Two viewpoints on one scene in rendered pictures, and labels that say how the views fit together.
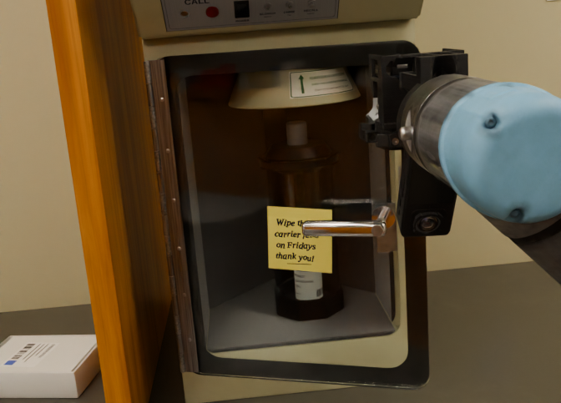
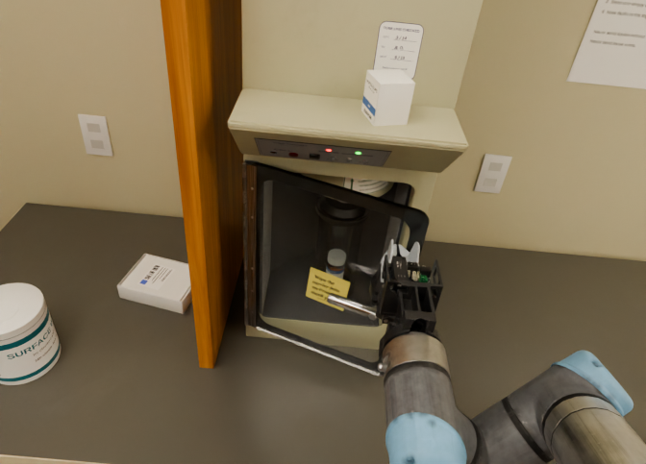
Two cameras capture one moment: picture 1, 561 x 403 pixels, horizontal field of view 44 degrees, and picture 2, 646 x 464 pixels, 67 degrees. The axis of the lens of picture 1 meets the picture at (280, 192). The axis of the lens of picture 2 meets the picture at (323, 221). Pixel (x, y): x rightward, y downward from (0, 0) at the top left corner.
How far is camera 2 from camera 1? 0.41 m
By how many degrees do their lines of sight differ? 24
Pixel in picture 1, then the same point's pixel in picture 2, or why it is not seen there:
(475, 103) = (409, 432)
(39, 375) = (161, 298)
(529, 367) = (456, 354)
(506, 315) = (458, 300)
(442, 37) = (477, 92)
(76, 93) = (192, 199)
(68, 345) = (180, 273)
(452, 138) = (392, 441)
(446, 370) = not seen: hidden behind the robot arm
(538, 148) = not seen: outside the picture
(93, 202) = (198, 256)
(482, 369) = not seen: hidden behind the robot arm
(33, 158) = (166, 122)
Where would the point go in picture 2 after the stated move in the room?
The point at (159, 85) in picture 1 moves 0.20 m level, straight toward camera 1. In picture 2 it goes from (251, 180) to (243, 261)
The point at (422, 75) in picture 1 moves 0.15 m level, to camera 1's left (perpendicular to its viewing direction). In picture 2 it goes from (404, 326) to (277, 309)
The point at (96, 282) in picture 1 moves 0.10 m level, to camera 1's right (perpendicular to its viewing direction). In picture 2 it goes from (196, 294) to (252, 302)
